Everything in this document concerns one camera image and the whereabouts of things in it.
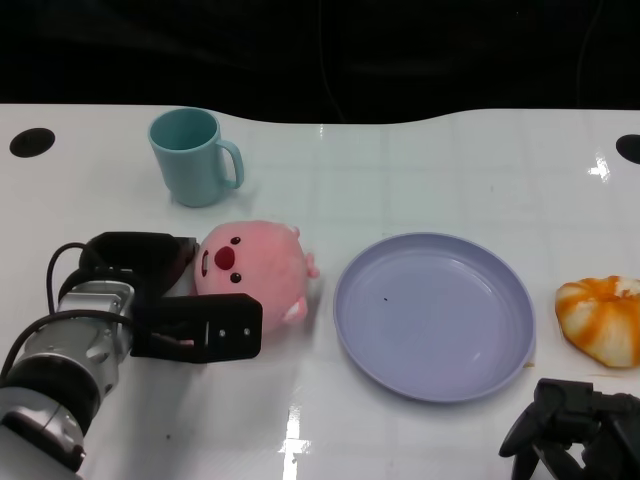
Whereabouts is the pink plush doll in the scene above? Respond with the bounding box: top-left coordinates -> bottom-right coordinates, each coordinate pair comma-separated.
184,219 -> 321,349

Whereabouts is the orange striped bread bun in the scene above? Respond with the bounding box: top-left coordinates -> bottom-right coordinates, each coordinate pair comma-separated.
554,274 -> 640,370

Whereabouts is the thin dark background cable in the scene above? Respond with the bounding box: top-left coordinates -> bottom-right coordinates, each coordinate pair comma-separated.
574,0 -> 604,110
318,59 -> 347,122

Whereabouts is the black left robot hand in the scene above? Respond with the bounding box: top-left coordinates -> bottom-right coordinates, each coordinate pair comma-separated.
79,231 -> 264,365

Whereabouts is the lavender plastic plate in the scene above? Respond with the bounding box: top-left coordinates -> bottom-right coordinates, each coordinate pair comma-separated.
332,231 -> 536,404

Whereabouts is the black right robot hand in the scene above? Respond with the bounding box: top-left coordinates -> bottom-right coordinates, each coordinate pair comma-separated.
499,378 -> 640,480

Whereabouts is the black round table grommet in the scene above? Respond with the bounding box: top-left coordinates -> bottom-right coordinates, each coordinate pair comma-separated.
9,127 -> 55,160
614,133 -> 640,165

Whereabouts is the teal plastic mug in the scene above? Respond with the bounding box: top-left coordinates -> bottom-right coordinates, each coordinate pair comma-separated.
147,107 -> 245,209

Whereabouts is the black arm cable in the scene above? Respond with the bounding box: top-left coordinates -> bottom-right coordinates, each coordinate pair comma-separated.
0,242 -> 101,376

